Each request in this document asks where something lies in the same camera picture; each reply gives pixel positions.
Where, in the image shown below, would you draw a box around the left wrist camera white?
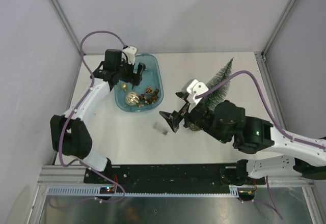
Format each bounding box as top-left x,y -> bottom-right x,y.
122,46 -> 138,65

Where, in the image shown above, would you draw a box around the small green christmas tree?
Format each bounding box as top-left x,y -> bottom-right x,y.
189,57 -> 234,132

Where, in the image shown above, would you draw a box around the white gold striped bauble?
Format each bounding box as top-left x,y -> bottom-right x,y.
125,92 -> 140,106

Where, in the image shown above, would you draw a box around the purple cable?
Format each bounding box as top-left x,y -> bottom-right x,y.
60,30 -> 128,204
196,70 -> 326,219

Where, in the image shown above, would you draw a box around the clear light string battery box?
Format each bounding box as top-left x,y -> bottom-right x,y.
153,122 -> 169,136

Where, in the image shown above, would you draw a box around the blue plastic tray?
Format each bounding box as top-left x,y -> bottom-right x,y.
114,53 -> 164,112

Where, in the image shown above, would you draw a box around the left aluminium frame post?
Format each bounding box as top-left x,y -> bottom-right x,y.
48,0 -> 81,54

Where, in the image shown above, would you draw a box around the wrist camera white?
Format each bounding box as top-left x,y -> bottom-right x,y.
122,46 -> 138,65
185,79 -> 208,105

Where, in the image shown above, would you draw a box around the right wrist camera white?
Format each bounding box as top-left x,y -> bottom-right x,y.
185,79 -> 208,105

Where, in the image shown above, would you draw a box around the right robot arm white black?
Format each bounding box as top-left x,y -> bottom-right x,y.
159,100 -> 325,185

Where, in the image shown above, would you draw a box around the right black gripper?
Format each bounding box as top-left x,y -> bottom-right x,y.
159,99 -> 228,143

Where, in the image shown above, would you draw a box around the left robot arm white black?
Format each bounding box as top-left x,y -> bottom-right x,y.
50,46 -> 146,183

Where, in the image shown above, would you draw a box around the grey cable duct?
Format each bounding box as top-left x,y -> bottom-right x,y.
45,185 -> 241,198

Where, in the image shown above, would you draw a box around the aluminium frame post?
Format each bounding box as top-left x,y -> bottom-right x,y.
48,0 -> 81,54
260,0 -> 299,57

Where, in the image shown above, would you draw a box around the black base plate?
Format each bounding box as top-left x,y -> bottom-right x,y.
84,163 -> 267,185

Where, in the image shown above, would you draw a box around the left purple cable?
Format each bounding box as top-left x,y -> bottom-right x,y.
60,30 -> 128,204

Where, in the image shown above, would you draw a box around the pine cone ornament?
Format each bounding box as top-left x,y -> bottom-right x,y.
145,87 -> 153,95

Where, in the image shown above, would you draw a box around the right aluminium frame post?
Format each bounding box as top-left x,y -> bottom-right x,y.
260,0 -> 299,57

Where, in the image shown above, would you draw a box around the brown ribbon pile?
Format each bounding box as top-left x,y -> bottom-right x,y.
139,89 -> 159,105

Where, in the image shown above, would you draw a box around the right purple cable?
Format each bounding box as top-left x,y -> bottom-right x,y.
196,70 -> 326,219

